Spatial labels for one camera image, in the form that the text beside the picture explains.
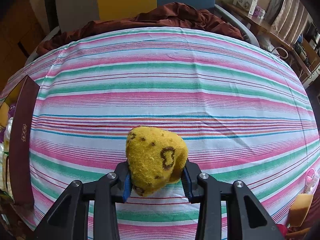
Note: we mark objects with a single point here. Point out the gold tin box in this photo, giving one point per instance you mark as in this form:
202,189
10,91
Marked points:
22,142

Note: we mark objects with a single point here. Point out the white appliance box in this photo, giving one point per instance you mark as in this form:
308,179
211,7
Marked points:
246,1

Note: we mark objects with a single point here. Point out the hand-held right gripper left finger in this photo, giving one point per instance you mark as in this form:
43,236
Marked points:
126,187

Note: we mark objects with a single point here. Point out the pink translucent plastic item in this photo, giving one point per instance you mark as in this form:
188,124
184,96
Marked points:
312,177

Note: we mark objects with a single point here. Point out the yellow knitted sock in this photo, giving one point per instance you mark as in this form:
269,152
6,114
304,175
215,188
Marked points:
155,160

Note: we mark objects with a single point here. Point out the wooden side desk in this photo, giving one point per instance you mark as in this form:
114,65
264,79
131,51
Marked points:
272,33

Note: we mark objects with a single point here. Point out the orange sponge piece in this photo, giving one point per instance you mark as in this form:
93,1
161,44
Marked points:
300,210

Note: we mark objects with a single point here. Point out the pink patterned curtain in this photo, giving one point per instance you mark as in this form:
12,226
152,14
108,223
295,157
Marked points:
292,17

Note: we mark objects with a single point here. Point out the wooden wardrobe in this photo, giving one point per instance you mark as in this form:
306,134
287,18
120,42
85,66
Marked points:
17,30

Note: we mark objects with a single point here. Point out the maroon blanket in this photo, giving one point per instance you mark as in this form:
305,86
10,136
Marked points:
175,15

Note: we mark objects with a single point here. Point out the small purple box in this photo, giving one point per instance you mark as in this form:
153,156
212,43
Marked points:
258,12

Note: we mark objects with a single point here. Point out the red cloth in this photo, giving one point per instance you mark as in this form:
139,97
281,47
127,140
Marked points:
281,231

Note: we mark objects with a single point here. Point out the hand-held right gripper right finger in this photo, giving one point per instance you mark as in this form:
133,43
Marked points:
187,185

